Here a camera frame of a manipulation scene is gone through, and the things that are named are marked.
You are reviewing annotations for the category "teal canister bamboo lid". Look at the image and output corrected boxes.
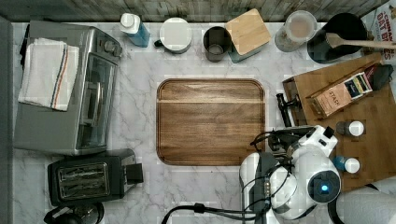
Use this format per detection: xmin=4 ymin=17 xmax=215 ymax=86
xmin=225 ymin=8 xmax=271 ymax=63

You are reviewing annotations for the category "wooden tea bag organizer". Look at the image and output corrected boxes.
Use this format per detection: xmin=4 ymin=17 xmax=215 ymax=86
xmin=307 ymin=63 xmax=382 ymax=119

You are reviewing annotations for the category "black tea bags stack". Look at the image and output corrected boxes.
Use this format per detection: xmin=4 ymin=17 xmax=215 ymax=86
xmin=372 ymin=64 xmax=394 ymax=91

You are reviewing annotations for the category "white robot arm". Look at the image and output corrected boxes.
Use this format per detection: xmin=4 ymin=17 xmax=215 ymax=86
xmin=239 ymin=93 xmax=341 ymax=224

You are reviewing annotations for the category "white striped dish towel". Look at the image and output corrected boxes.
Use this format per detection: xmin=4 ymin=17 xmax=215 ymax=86
xmin=18 ymin=38 xmax=79 ymax=111

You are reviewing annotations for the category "black utensil crock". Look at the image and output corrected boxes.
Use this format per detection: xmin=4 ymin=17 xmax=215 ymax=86
xmin=307 ymin=13 xmax=368 ymax=63

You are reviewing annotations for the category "clear jar white lid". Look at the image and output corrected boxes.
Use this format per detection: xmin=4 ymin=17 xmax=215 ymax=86
xmin=275 ymin=10 xmax=318 ymax=52

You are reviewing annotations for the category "oat bites cereal box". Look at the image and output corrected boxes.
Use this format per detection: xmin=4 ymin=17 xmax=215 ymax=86
xmin=361 ymin=0 xmax=396 ymax=66

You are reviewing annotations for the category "grey pepper canister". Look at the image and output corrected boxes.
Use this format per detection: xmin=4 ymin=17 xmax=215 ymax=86
xmin=336 ymin=120 xmax=364 ymax=137

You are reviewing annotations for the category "blue salt canister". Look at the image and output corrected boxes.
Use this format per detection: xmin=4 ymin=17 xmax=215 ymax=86
xmin=332 ymin=156 xmax=361 ymax=174

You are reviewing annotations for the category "white mug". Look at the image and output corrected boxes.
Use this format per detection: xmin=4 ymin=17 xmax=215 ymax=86
xmin=154 ymin=18 xmax=192 ymax=54

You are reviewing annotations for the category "blue bottle white cap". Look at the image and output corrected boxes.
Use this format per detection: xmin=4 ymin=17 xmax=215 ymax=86
xmin=120 ymin=13 xmax=150 ymax=48

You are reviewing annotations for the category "paper towel roll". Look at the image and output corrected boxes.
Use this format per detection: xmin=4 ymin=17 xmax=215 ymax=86
xmin=335 ymin=187 xmax=396 ymax=224

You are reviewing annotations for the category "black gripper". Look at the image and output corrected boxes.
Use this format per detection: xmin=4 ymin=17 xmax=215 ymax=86
xmin=268 ymin=93 xmax=313 ymax=151

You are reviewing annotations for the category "wooden drawer cabinet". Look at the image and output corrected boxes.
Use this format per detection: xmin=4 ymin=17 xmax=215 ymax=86
xmin=281 ymin=51 xmax=396 ymax=192

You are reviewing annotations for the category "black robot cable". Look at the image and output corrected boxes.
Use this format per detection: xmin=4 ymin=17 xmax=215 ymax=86
xmin=160 ymin=203 xmax=260 ymax=224

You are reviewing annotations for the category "dark metal cup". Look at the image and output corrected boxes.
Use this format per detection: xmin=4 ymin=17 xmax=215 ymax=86
xmin=203 ymin=26 xmax=232 ymax=63

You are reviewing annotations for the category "black toaster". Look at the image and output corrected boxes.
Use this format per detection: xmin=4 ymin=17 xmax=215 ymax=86
xmin=48 ymin=148 xmax=144 ymax=206

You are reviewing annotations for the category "wooden cutting board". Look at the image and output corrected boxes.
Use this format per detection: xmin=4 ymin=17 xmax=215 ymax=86
xmin=156 ymin=78 xmax=265 ymax=166

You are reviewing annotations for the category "silver toaster oven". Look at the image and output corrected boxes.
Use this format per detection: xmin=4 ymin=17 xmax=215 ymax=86
xmin=13 ymin=21 xmax=122 ymax=156

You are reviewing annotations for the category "wooden spoon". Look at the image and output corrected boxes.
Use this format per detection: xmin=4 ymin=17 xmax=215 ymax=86
xmin=326 ymin=33 xmax=396 ymax=49

